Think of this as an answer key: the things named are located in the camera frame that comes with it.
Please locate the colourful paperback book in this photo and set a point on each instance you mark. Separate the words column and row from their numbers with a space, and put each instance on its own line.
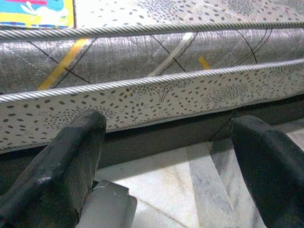
column 35, row 14

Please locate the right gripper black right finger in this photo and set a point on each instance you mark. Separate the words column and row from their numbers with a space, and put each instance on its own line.
column 280, row 180

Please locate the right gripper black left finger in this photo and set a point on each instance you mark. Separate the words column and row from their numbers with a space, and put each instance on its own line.
column 47, row 185

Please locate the white patterned mattress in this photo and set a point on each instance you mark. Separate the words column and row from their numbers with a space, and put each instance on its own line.
column 166, row 52

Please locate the dark bed base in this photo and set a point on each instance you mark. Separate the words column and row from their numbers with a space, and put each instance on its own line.
column 166, row 142

